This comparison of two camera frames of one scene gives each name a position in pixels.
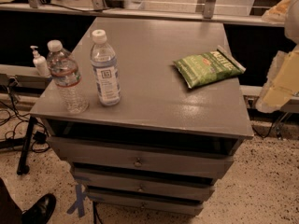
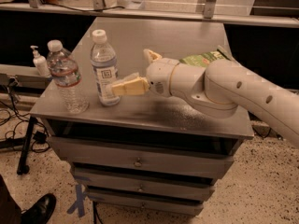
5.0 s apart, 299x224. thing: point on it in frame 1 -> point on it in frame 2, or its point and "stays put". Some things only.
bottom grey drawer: (146, 203) stays put
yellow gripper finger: (282, 81) -> (133, 84)
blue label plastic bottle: (104, 61) stays put
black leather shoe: (40, 212) stays put
